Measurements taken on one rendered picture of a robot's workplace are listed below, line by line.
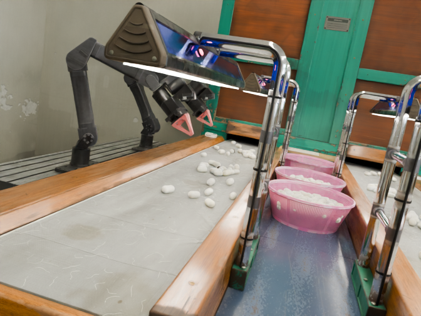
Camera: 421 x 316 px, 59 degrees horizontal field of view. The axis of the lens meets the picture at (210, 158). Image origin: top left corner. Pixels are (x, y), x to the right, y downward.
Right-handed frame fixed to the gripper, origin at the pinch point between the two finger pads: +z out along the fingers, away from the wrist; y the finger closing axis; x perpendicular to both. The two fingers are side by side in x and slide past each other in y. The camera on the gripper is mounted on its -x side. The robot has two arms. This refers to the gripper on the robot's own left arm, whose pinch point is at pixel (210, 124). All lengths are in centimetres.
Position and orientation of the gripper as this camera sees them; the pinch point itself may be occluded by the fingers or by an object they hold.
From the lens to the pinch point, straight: 182.0
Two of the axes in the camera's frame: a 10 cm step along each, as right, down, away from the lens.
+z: 6.3, 7.8, -0.6
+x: -7.3, 6.2, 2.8
